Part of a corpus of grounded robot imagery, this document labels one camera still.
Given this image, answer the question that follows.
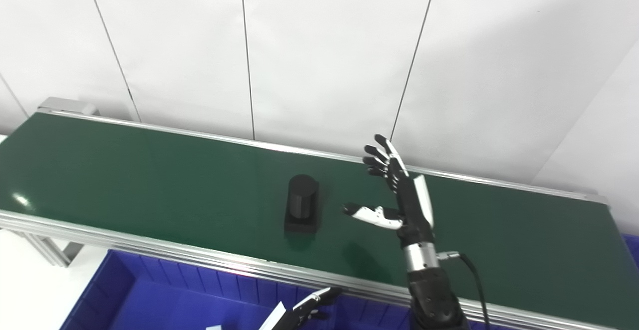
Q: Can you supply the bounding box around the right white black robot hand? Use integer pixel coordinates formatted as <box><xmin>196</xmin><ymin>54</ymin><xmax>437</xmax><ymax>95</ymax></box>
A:
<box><xmin>341</xmin><ymin>133</ymin><xmax>436</xmax><ymax>247</ymax></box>

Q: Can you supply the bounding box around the green conveyor belt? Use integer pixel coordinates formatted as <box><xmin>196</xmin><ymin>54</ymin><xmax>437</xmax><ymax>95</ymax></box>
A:
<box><xmin>0</xmin><ymin>112</ymin><xmax>639</xmax><ymax>329</ymax></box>
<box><xmin>0</xmin><ymin>108</ymin><xmax>639</xmax><ymax>330</ymax></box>

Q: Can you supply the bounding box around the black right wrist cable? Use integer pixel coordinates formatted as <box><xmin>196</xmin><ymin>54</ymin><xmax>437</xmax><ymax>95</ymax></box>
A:
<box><xmin>436</xmin><ymin>250</ymin><xmax>492</xmax><ymax>330</ymax></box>

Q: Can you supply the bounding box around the grey conveyor motor housing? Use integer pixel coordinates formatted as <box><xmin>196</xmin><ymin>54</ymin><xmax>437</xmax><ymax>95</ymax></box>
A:
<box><xmin>37</xmin><ymin>97</ymin><xmax>99</xmax><ymax>117</ymax></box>

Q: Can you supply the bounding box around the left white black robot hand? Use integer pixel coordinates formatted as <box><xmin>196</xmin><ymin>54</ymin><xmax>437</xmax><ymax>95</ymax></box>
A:
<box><xmin>257</xmin><ymin>287</ymin><xmax>344</xmax><ymax>330</ymax></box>

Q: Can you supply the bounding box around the black cylinder part square base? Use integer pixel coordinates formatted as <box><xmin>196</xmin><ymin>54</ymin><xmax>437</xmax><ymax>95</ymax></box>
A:
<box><xmin>284</xmin><ymin>174</ymin><xmax>320</xmax><ymax>236</ymax></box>

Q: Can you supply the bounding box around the aluminium conveyor leg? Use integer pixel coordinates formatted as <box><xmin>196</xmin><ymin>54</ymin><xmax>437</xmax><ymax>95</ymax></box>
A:
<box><xmin>20</xmin><ymin>231</ymin><xmax>85</xmax><ymax>268</ymax></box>

